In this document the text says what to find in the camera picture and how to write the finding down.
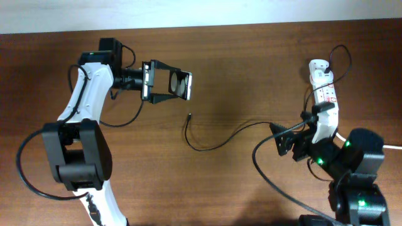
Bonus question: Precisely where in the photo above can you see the white power strip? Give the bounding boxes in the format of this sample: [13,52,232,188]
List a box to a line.
[308,59,340,132]

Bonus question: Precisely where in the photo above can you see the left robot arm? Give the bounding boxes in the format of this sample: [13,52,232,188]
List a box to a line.
[42,38,193,225]

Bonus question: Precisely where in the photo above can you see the white USB charger adapter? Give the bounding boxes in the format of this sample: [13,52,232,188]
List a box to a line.
[310,70,334,86]

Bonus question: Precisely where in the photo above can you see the thin black charging cable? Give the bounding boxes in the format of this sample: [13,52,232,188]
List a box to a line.
[184,44,352,152]

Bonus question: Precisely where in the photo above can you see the black Galaxy smartphone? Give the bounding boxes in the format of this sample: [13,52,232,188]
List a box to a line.
[168,70,193,100]

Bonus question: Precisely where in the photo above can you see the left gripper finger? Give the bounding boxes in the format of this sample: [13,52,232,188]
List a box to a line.
[151,60,180,71]
[148,93,178,104]

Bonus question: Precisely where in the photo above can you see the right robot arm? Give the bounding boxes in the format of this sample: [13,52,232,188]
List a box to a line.
[270,124,390,225]

